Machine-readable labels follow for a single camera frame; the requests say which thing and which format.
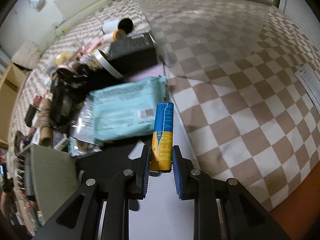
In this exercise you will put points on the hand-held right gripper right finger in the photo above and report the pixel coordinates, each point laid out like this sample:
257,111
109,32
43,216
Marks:
178,177

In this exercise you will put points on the black cloth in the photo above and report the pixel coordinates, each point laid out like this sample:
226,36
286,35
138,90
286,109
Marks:
63,100

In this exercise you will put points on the brown twine spool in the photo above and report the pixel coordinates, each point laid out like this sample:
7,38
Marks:
45,122

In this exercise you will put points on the blue and yellow lighter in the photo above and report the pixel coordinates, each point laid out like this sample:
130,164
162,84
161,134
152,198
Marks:
163,135

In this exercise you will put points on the white paper sheet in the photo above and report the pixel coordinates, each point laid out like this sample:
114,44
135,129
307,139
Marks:
310,82

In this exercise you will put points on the transparent storage bin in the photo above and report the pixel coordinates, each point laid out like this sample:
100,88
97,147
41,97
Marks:
200,30

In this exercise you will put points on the teal wipes packet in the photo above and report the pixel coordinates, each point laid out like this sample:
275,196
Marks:
125,110

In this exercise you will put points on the white cardboard box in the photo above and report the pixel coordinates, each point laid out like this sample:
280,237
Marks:
52,175

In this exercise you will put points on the wooden bedside shelf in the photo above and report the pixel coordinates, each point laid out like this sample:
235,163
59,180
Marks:
12,97

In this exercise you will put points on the black printed box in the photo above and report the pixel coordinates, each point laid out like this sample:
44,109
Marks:
135,52

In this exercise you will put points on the fluffy white pillow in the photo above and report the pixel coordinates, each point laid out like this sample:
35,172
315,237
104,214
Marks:
26,55

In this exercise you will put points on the white bottle with orange cap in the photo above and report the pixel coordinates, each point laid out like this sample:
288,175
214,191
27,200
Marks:
115,35

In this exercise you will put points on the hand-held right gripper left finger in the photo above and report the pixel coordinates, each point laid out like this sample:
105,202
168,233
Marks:
145,177

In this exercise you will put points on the white sliding door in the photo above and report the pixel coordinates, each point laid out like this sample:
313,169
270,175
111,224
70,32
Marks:
302,15

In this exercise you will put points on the white cylinder tumbler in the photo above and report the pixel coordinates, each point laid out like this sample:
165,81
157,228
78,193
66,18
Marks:
117,25

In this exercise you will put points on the pink paper sheet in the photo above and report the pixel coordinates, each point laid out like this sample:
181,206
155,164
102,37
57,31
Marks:
152,71

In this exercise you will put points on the clear silver foil packet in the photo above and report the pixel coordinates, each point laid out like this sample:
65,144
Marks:
80,140

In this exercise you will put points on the black round tin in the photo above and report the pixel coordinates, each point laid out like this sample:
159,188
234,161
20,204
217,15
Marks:
65,72

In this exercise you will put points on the checkered bed sheet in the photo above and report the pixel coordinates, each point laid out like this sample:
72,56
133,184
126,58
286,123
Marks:
237,130

